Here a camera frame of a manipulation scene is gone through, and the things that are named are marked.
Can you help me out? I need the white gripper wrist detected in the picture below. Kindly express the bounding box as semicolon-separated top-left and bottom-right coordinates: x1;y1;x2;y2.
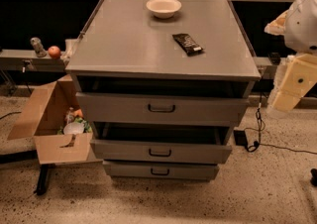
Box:
267;54;317;113

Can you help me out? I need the grey drawer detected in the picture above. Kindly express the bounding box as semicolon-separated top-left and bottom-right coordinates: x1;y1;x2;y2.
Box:
103;161;219;181
90;124;232;165
76;92;249;127

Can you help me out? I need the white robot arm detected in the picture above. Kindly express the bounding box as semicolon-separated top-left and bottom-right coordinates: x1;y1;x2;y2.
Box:
264;0;317;117

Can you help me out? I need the grey drawer cabinet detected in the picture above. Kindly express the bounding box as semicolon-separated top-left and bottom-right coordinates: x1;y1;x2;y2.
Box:
64;0;262;182

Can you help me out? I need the grey top drawer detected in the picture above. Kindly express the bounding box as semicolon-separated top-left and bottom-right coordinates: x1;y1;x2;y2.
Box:
76;92;249;127

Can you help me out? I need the grey bottom drawer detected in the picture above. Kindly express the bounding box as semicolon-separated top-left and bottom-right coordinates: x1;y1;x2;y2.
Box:
103;161;219;181

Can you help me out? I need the open cardboard box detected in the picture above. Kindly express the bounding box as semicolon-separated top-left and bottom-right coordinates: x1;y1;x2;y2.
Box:
8;75;97;165

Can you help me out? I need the black device on ledge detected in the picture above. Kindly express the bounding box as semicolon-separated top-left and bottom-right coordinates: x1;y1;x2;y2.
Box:
267;53;281;65

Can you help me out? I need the black power adapter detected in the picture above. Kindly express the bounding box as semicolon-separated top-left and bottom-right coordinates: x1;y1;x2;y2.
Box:
234;130;248;147

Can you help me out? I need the black snack packet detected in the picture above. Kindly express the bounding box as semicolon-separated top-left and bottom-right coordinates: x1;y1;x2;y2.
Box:
172;34;203;56

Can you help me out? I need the white bowl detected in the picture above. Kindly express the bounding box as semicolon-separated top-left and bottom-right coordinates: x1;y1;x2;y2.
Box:
146;0;181;19

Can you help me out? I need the white plastic lid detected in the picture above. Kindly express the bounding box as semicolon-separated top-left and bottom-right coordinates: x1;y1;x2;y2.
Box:
63;122;84;135

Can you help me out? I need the red apple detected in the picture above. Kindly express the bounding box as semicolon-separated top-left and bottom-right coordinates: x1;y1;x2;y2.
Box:
48;46;61;58

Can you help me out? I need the small grey figurine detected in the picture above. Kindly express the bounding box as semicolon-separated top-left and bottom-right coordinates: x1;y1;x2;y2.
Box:
30;37;47;57

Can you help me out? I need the black table leg base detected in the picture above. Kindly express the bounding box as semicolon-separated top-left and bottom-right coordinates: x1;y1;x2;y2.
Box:
34;164;55;196

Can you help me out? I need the black floor cable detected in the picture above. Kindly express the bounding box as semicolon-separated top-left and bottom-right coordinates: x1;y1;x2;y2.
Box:
245;92;317;156

